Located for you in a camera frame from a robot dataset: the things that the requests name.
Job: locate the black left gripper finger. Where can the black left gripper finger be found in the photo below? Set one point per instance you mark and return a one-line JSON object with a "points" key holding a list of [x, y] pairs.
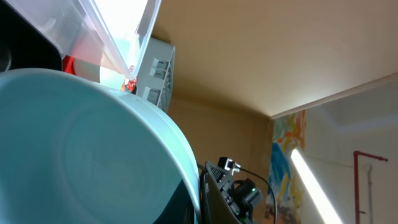
{"points": [[214, 208]]}

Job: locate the light blue plate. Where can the light blue plate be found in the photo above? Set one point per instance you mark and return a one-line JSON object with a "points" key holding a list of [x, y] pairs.
{"points": [[111, 74]]}

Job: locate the red wall pipe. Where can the red wall pipe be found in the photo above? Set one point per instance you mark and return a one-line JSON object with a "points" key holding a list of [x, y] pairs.
{"points": [[356, 154]]}

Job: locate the colourful wall painting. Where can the colourful wall painting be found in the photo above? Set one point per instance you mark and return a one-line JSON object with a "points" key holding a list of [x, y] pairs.
{"points": [[287, 188]]}

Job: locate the clear plastic bin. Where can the clear plastic bin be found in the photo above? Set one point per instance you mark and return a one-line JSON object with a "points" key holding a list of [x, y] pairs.
{"points": [[85, 29]]}

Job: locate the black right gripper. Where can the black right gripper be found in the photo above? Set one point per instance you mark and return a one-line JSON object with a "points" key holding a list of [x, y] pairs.
{"points": [[239, 197]]}

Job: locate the grey dishwasher rack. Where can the grey dishwasher rack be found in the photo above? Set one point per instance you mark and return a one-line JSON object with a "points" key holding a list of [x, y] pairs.
{"points": [[156, 74]]}

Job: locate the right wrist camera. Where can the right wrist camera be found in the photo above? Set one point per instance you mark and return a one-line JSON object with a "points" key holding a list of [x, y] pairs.
{"points": [[228, 164]]}

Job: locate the red serving tray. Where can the red serving tray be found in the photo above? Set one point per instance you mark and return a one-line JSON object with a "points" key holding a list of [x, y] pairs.
{"points": [[68, 65]]}

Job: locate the black tray bin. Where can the black tray bin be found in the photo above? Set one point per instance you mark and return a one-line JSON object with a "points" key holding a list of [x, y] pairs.
{"points": [[22, 46]]}

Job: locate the red snack wrapper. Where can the red snack wrapper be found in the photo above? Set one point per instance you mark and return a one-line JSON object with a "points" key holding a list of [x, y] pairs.
{"points": [[130, 85]]}

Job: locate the light blue bowl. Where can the light blue bowl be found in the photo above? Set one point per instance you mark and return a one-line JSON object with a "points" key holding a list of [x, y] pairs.
{"points": [[74, 151]]}

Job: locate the green bowl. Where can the green bowl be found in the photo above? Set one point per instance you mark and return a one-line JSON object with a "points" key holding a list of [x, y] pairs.
{"points": [[86, 70]]}

